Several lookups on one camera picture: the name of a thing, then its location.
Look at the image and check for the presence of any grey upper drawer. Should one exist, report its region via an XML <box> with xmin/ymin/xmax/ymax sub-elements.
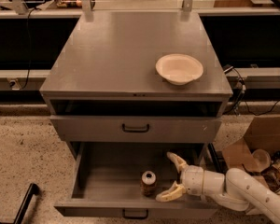
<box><xmin>50</xmin><ymin>116</ymin><xmax>221</xmax><ymax>143</ymax></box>

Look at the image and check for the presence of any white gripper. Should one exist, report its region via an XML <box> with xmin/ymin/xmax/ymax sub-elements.
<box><xmin>156</xmin><ymin>152</ymin><xmax>204</xmax><ymax>203</ymax></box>

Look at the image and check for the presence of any black cable left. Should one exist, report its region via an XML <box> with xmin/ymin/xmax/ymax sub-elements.
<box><xmin>20</xmin><ymin>7</ymin><xmax>38</xmax><ymax>91</ymax></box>

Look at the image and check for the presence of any dark crumpled bag in box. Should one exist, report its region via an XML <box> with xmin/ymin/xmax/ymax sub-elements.
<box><xmin>261</xmin><ymin>151</ymin><xmax>280</xmax><ymax>194</ymax></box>

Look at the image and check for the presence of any black cable right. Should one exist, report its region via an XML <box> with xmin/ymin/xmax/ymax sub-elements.
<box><xmin>223</xmin><ymin>64</ymin><xmax>280</xmax><ymax>117</ymax></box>

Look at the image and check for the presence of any white cup in box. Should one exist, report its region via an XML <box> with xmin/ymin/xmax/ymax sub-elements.
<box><xmin>252</xmin><ymin>149</ymin><xmax>271</xmax><ymax>172</ymax></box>

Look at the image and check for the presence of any orange soda can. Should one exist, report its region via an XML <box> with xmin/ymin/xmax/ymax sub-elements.
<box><xmin>140</xmin><ymin>171</ymin><xmax>157</xmax><ymax>197</ymax></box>

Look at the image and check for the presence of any grey open middle drawer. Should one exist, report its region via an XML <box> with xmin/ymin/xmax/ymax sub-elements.
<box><xmin>55</xmin><ymin>143</ymin><xmax>217</xmax><ymax>219</ymax></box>

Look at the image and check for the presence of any white paper bowl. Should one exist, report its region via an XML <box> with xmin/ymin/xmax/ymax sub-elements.
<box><xmin>155</xmin><ymin>54</ymin><xmax>203</xmax><ymax>85</ymax></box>

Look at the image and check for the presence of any black bar on floor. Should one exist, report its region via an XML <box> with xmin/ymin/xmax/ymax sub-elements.
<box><xmin>13</xmin><ymin>183</ymin><xmax>40</xmax><ymax>224</ymax></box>

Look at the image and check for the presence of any black floor leg right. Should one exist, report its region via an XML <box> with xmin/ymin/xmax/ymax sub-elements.
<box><xmin>207</xmin><ymin>143</ymin><xmax>223</xmax><ymax>174</ymax></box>

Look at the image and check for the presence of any cardboard box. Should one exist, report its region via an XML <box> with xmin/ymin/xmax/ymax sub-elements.
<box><xmin>221</xmin><ymin>116</ymin><xmax>280</xmax><ymax>217</ymax></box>

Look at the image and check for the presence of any grey drawer cabinet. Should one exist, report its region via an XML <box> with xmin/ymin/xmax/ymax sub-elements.
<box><xmin>40</xmin><ymin>11</ymin><xmax>231</xmax><ymax>154</ymax></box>

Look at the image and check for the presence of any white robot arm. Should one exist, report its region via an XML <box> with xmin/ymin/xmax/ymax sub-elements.
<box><xmin>156</xmin><ymin>152</ymin><xmax>280</xmax><ymax>224</ymax></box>

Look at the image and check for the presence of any black cable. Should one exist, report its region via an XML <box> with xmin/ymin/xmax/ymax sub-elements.
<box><xmin>223</xmin><ymin>64</ymin><xmax>280</xmax><ymax>117</ymax></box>
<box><xmin>20</xmin><ymin>7</ymin><xmax>38</xmax><ymax>91</ymax></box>

